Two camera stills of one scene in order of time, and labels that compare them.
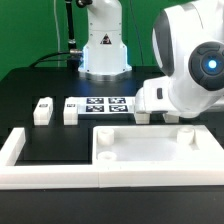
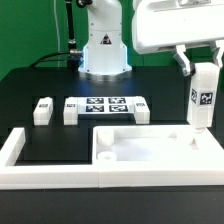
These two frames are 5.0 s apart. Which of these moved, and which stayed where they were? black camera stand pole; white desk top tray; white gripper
Moved: white gripper
Stayed: white desk top tray; black camera stand pole
